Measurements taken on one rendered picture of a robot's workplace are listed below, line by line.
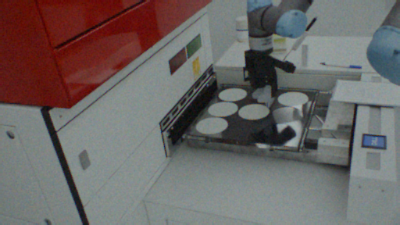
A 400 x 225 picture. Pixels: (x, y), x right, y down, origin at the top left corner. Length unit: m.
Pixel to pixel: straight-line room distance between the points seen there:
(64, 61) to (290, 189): 0.67
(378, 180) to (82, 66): 0.66
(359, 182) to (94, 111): 0.61
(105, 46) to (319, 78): 0.83
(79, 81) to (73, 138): 0.14
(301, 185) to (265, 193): 0.10
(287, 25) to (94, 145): 0.57
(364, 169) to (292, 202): 0.21
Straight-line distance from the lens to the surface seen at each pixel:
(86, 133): 0.88
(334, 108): 1.35
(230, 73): 1.50
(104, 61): 0.83
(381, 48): 0.77
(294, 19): 1.06
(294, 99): 1.36
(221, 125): 1.23
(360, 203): 0.98
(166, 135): 1.16
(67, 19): 0.75
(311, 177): 1.14
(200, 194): 1.10
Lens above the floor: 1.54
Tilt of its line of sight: 29 degrees down
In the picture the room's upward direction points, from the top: 8 degrees counter-clockwise
